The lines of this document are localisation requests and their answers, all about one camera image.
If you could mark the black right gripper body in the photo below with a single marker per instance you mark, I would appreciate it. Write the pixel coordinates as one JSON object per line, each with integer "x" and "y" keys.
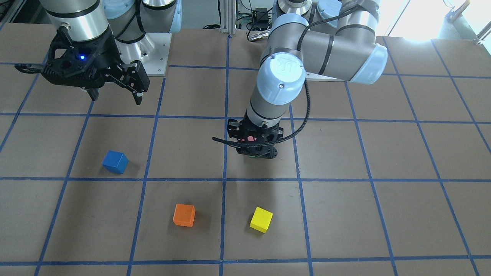
{"x": 104, "y": 53}

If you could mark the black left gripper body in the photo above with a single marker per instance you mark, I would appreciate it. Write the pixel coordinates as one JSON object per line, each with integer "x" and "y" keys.
{"x": 233, "y": 129}

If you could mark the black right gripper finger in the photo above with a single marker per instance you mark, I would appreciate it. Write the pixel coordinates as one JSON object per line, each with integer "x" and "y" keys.
{"x": 138, "y": 97}
{"x": 94, "y": 94}

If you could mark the red wooden block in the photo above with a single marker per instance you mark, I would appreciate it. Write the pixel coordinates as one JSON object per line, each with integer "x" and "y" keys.
{"x": 247, "y": 139}

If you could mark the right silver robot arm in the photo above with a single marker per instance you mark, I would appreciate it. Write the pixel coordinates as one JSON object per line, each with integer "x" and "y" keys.
{"x": 129, "y": 20}

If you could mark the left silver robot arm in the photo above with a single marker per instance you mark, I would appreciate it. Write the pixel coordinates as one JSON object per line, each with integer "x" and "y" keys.
{"x": 282, "y": 75}

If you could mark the blue wooden block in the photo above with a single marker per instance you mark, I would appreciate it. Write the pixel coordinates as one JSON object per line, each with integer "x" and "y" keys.
{"x": 115, "y": 162}

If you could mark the yellow wooden block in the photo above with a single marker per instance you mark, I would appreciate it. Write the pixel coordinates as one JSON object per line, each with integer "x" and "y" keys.
{"x": 261, "y": 220}

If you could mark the orange wooden block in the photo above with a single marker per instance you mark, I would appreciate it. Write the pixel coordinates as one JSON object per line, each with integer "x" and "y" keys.
{"x": 184, "y": 215}

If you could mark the silver metal connector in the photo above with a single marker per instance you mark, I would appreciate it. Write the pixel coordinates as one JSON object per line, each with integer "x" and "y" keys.
{"x": 259, "y": 35}

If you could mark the black power adapter box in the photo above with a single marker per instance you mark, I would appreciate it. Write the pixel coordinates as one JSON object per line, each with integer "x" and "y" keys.
{"x": 260, "y": 19}

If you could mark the aluminium frame post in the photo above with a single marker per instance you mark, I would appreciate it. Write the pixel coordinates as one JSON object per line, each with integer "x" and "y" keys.
{"x": 228, "y": 15}

